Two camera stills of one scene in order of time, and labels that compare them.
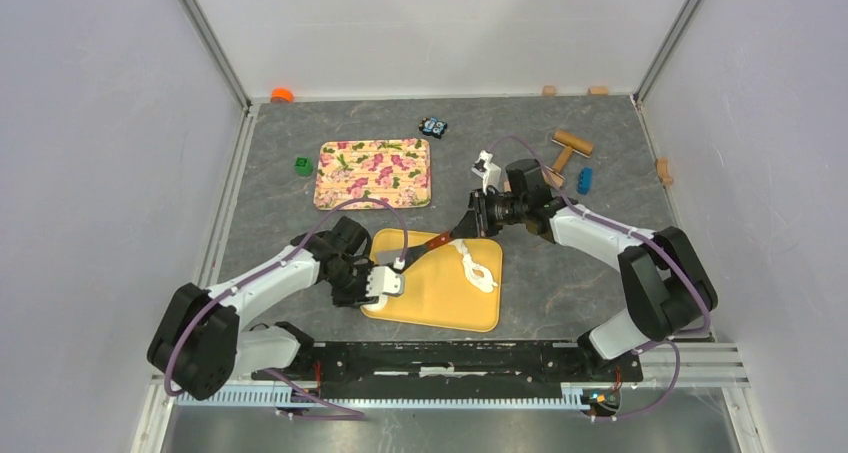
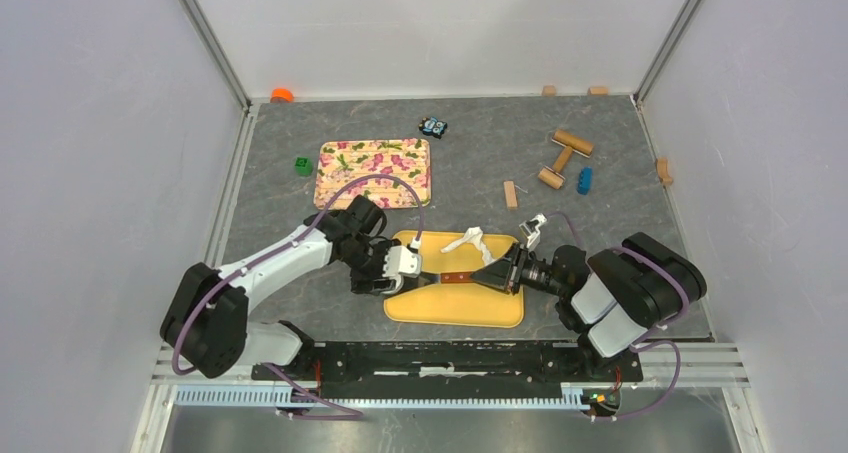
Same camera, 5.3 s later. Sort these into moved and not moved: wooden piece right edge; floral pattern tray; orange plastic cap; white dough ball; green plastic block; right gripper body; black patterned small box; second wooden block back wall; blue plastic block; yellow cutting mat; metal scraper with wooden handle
Moved: right gripper body; metal scraper with wooden handle; yellow cutting mat; white dough ball
Not moved: floral pattern tray; black patterned small box; second wooden block back wall; blue plastic block; orange plastic cap; wooden piece right edge; green plastic block
